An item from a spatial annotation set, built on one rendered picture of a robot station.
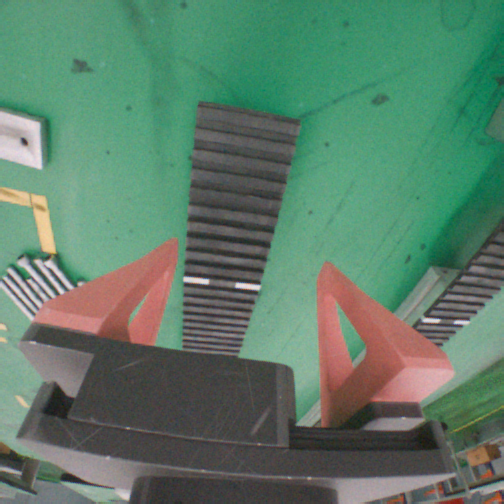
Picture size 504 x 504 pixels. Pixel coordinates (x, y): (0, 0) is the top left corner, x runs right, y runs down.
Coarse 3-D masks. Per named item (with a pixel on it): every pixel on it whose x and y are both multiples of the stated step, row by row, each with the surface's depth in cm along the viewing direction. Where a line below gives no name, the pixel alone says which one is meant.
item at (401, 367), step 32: (320, 288) 15; (352, 288) 12; (320, 320) 14; (352, 320) 11; (384, 320) 9; (320, 352) 13; (384, 352) 8; (416, 352) 8; (320, 384) 13; (352, 384) 10; (384, 384) 8; (416, 384) 8; (352, 416) 10; (384, 416) 8; (416, 416) 8
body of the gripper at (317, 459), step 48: (48, 384) 6; (48, 432) 5; (96, 432) 5; (336, 432) 6; (384, 432) 7; (432, 432) 6; (96, 480) 8; (144, 480) 6; (192, 480) 5; (240, 480) 5; (288, 480) 5; (336, 480) 5; (384, 480) 6; (432, 480) 6
